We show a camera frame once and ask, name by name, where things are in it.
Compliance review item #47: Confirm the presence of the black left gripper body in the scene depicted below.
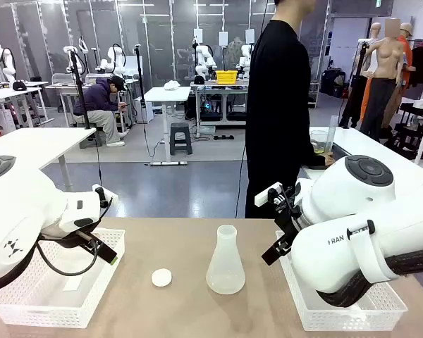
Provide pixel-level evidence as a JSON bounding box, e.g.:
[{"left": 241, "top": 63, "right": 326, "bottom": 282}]
[{"left": 41, "top": 230, "right": 90, "bottom": 249}]

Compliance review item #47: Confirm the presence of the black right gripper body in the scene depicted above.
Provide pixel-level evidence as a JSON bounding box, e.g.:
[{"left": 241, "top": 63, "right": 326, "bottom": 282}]
[{"left": 273, "top": 185, "right": 305, "bottom": 247}]

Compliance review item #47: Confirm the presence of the translucent plastic conical flask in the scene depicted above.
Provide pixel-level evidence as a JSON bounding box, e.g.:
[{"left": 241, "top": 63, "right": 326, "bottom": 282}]
[{"left": 205, "top": 225, "right": 247, "bottom": 296}]

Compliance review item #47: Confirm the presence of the white perforated plastic basket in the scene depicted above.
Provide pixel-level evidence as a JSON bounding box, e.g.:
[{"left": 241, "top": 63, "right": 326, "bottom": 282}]
[
  {"left": 0, "top": 227, "right": 126, "bottom": 330},
  {"left": 274, "top": 230, "right": 408, "bottom": 332}
]

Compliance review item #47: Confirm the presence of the white round flask cap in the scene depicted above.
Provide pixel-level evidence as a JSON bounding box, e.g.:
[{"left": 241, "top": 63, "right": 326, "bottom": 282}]
[{"left": 151, "top": 268, "right": 173, "bottom": 288}]

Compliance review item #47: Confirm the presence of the clear plastic measuring beaker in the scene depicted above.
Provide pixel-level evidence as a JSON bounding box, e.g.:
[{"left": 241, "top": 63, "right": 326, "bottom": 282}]
[{"left": 309, "top": 130, "right": 331, "bottom": 155}]

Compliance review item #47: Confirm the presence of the translucent plastic measuring cylinder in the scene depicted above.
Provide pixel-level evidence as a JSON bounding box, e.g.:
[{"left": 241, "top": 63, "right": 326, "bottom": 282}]
[{"left": 326, "top": 115, "right": 340, "bottom": 156}]

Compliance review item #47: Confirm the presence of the person's right forearm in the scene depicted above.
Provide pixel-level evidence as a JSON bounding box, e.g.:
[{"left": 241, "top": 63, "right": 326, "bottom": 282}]
[{"left": 302, "top": 154, "right": 326, "bottom": 168}]

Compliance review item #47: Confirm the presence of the black flat device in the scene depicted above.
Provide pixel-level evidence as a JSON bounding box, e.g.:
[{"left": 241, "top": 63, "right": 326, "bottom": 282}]
[{"left": 332, "top": 142, "right": 354, "bottom": 161}]

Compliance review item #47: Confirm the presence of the white work table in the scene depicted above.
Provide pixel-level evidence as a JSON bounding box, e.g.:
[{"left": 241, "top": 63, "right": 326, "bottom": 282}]
[{"left": 0, "top": 127, "right": 97, "bottom": 193}]

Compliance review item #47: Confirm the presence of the person in black sweater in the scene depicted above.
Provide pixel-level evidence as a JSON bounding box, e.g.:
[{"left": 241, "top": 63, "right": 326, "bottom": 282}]
[{"left": 245, "top": 0, "right": 327, "bottom": 220}]

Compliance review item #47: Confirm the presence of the grey plastic step stool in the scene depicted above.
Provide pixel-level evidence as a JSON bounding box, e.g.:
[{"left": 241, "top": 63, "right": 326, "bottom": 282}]
[{"left": 168, "top": 122, "right": 194, "bottom": 156}]

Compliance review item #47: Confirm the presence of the seated person in purple hoodie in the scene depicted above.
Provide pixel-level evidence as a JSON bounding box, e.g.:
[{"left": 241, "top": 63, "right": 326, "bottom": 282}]
[{"left": 73, "top": 74, "right": 128, "bottom": 149}]

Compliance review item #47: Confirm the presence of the yellow plastic basket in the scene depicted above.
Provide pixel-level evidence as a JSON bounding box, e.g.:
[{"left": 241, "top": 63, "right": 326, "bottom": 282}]
[{"left": 215, "top": 69, "right": 239, "bottom": 85}]

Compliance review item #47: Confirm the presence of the black tripod pole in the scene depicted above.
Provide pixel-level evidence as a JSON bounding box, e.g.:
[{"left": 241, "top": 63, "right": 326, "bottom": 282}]
[{"left": 67, "top": 49, "right": 93, "bottom": 130}]

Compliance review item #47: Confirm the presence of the white height-adjustable desk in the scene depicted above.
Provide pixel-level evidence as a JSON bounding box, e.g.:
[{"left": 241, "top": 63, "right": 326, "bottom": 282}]
[{"left": 144, "top": 86, "right": 192, "bottom": 167}]

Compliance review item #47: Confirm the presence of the bare mannequin with grey trousers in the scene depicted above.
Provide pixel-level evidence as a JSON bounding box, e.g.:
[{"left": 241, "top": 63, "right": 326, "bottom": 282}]
[{"left": 359, "top": 17, "right": 408, "bottom": 142}]

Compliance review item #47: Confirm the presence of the mannequin with orange clothes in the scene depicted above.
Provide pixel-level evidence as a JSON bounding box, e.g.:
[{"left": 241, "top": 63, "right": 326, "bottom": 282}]
[{"left": 397, "top": 22, "right": 417, "bottom": 85}]

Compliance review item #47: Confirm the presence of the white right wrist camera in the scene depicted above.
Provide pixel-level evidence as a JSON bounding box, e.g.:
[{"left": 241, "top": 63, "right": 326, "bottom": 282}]
[{"left": 254, "top": 182, "right": 284, "bottom": 207}]

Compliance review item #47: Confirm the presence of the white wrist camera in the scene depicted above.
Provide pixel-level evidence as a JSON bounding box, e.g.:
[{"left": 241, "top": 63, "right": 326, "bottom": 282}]
[
  {"left": 91, "top": 182, "right": 119, "bottom": 209},
  {"left": 254, "top": 182, "right": 284, "bottom": 207}
]

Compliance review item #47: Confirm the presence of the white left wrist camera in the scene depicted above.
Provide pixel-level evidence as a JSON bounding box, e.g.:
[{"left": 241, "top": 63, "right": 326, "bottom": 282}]
[{"left": 91, "top": 182, "right": 119, "bottom": 209}]

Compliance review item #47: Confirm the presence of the right arm black cable sleeve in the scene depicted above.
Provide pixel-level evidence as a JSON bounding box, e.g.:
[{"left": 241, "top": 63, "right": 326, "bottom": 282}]
[{"left": 315, "top": 250, "right": 423, "bottom": 308}]

